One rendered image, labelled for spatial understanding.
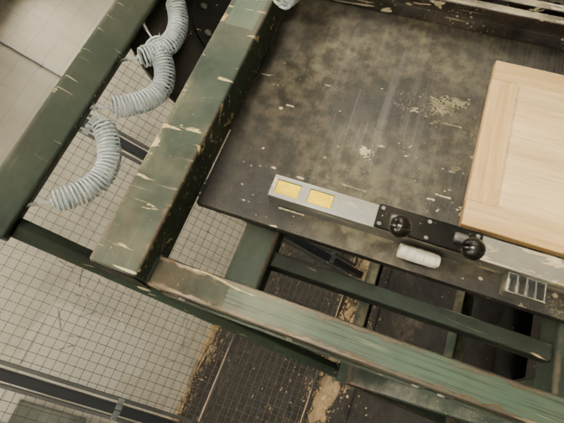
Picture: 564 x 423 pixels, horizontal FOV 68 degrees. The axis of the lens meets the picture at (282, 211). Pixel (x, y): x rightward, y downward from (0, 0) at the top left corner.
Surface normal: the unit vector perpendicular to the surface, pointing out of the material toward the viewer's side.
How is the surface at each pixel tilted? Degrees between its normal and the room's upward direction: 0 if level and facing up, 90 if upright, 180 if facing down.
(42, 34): 90
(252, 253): 56
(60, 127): 90
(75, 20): 90
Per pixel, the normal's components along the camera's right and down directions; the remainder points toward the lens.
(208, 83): -0.05, -0.39
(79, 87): 0.49, -0.16
